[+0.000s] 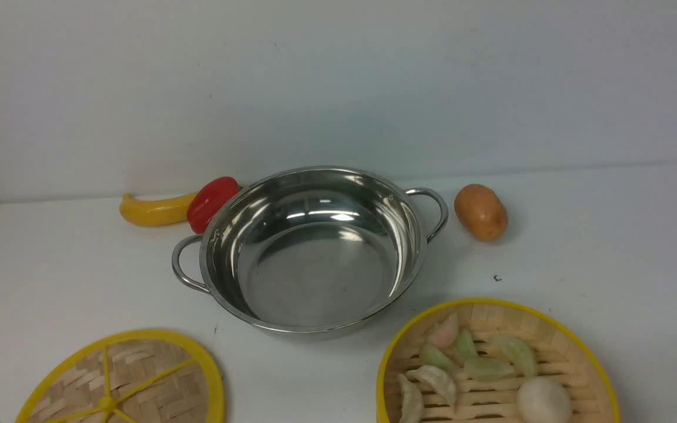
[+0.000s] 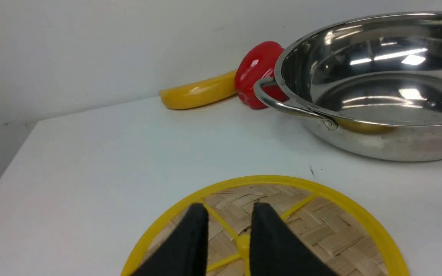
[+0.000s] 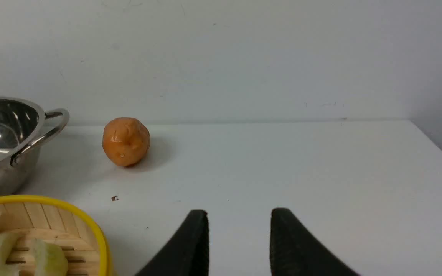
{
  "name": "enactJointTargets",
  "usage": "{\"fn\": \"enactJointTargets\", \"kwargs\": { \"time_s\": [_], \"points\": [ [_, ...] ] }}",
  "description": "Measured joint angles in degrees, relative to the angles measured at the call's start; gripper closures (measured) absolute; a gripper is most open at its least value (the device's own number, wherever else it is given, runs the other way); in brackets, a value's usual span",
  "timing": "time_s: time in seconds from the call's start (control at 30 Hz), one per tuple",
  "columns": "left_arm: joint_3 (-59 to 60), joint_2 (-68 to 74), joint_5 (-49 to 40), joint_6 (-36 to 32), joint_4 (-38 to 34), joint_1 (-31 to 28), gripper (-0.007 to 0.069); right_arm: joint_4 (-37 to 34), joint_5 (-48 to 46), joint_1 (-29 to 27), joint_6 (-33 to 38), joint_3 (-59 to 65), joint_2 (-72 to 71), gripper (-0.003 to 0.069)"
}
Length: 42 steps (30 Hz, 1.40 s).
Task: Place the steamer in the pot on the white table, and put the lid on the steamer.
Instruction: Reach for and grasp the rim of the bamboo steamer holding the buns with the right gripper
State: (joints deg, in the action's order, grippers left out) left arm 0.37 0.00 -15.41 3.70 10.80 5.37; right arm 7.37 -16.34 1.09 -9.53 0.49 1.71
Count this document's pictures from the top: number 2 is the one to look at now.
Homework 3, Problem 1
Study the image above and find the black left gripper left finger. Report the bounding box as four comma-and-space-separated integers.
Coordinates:
131, 203, 209, 276

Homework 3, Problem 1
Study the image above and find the yellow rimmed bamboo steamer lid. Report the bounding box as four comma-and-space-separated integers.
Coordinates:
121, 175, 410, 276

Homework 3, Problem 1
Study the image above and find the yellow banana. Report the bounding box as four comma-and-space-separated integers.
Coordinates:
158, 70, 236, 110

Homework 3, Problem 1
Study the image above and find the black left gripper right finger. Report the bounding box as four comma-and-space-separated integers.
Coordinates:
249, 203, 337, 276

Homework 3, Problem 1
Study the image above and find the red bell pepper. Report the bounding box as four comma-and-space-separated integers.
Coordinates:
234, 41, 284, 110

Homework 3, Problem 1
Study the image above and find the stainless steel pot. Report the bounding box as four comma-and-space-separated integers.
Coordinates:
254, 11, 442, 161

